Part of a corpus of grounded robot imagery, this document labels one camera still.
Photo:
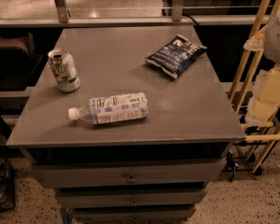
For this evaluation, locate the grey drawer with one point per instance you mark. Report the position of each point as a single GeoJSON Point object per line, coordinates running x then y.
{"type": "Point", "coordinates": [130, 198]}
{"type": "Point", "coordinates": [143, 173]}
{"type": "Point", "coordinates": [133, 214]}

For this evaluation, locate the grey drawer cabinet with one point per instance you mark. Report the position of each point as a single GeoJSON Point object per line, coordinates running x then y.
{"type": "Point", "coordinates": [131, 144]}

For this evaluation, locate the black wire basket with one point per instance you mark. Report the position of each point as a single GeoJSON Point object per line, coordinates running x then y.
{"type": "Point", "coordinates": [7, 183]}

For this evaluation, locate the bottom grey drawer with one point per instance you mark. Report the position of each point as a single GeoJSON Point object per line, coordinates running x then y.
{"type": "Point", "coordinates": [133, 214]}

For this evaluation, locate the green white soda can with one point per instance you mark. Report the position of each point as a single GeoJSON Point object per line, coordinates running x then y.
{"type": "Point", "coordinates": [62, 65]}

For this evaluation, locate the middle grey drawer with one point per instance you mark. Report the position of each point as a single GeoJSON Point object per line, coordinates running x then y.
{"type": "Point", "coordinates": [130, 198]}

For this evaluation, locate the blue chip bag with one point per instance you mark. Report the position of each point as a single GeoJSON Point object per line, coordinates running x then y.
{"type": "Point", "coordinates": [176, 56]}

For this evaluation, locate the metal window frame rail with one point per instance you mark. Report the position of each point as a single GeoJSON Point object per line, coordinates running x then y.
{"type": "Point", "coordinates": [67, 13]}

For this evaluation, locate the white plastic items on rack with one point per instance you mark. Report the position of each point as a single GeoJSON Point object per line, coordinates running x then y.
{"type": "Point", "coordinates": [265, 98]}

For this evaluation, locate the blue label plastic bottle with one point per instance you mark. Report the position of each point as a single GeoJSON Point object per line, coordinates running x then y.
{"type": "Point", "coordinates": [115, 108]}

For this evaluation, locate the top grey drawer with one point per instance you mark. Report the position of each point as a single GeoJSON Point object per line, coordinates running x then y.
{"type": "Point", "coordinates": [143, 173]}

